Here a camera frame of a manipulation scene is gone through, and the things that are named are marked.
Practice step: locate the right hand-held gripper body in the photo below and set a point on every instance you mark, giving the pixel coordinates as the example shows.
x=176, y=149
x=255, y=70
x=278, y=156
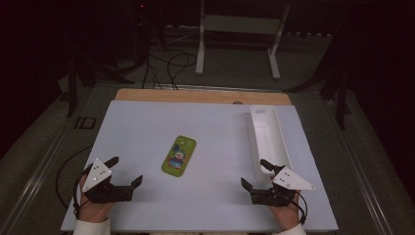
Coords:
x=272, y=197

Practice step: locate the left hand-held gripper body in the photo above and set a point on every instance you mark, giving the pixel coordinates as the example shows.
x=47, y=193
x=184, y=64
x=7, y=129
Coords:
x=107, y=193

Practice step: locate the white plastic tray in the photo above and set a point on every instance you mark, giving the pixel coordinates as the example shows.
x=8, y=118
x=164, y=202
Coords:
x=269, y=137

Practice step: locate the green cartoon phone case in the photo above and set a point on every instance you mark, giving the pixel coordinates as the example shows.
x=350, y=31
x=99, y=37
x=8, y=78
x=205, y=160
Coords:
x=178, y=156

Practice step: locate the person's left hand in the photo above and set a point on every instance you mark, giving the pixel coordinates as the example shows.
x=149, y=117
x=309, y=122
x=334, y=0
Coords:
x=93, y=211

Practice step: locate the person's right hand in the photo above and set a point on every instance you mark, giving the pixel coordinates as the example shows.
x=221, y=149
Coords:
x=287, y=215

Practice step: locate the black stand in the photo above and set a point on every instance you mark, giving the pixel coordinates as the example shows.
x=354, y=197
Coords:
x=72, y=91
x=341, y=104

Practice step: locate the dark curtain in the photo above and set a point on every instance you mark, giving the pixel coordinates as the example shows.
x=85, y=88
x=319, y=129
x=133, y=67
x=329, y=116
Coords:
x=32, y=49

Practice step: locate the white metal stand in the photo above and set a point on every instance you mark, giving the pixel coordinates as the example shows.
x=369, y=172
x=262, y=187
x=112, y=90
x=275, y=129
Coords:
x=241, y=24

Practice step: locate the black equipment with red light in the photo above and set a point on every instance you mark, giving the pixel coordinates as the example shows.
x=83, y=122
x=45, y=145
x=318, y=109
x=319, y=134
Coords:
x=142, y=13

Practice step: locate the black rectangular frame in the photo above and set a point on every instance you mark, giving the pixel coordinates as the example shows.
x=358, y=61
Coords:
x=85, y=123

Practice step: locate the metal rail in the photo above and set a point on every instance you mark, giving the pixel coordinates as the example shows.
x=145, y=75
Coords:
x=32, y=192
x=359, y=163

